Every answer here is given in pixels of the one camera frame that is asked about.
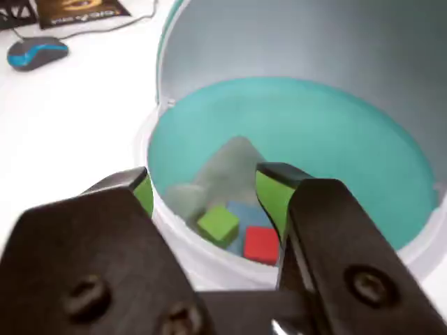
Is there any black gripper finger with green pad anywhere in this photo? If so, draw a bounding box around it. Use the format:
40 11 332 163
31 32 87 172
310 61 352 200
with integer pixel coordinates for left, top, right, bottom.
0 166 210 335
256 162 447 335

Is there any red lego block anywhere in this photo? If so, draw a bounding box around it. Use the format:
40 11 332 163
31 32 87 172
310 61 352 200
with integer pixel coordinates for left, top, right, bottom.
243 225 281 262

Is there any blue lego block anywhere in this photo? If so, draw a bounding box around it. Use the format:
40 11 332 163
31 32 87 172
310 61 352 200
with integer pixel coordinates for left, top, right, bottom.
225 200 277 258

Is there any teal whale-shaped bin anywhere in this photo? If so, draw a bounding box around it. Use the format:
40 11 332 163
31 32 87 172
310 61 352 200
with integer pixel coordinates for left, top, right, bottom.
134 0 447 292

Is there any green lego block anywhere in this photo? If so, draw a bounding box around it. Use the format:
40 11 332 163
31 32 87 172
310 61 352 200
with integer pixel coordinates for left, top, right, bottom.
196 204 241 249

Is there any grey crumpled cloth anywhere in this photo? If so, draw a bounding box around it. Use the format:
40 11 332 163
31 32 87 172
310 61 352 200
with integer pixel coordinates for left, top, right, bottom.
166 135 267 224

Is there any grey and blue computer mouse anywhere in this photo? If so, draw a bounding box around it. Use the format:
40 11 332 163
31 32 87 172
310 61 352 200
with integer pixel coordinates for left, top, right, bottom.
6 36 70 73

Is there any black box with gold print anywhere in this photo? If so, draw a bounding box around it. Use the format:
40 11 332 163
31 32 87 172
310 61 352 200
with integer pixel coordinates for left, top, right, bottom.
34 0 132 30

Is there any black lattice stand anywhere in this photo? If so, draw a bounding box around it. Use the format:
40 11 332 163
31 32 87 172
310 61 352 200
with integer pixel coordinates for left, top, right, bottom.
0 0 38 31

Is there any thin grey mouse cable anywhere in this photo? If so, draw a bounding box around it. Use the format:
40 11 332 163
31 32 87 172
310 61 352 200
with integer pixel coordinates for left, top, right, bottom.
10 24 26 43

